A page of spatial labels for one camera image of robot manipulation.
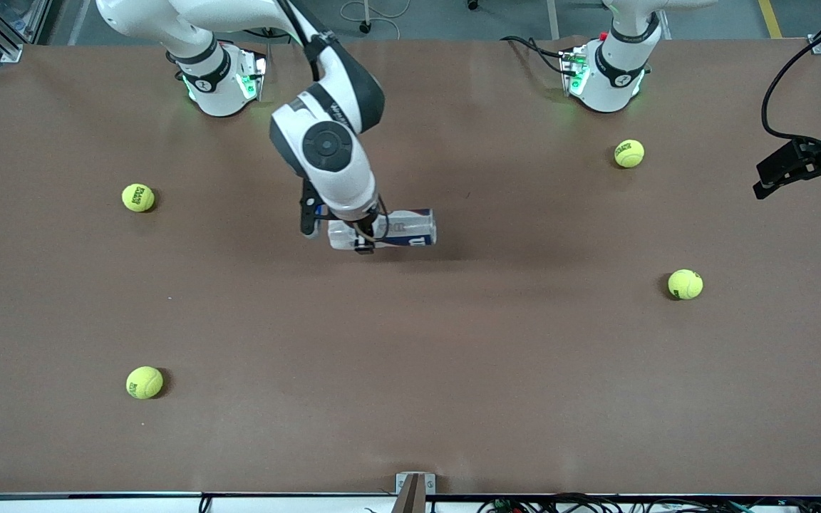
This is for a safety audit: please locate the clear Wilson tennis ball can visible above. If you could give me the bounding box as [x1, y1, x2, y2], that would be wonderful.
[327, 209, 438, 250]

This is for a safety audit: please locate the black left arm base cable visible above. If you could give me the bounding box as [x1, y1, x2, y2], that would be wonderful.
[501, 36, 569, 76]

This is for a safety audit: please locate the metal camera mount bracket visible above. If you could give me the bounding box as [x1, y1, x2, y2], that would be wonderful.
[395, 472, 436, 513]

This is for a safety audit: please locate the white floor cable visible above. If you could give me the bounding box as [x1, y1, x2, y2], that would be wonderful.
[339, 0, 411, 40]

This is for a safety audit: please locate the black cable bundle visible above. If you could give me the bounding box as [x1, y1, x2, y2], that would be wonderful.
[478, 493, 821, 513]

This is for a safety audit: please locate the yellow-green tennis ball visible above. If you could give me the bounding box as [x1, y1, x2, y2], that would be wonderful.
[126, 366, 165, 400]
[122, 184, 155, 213]
[614, 140, 645, 169]
[668, 269, 704, 301]

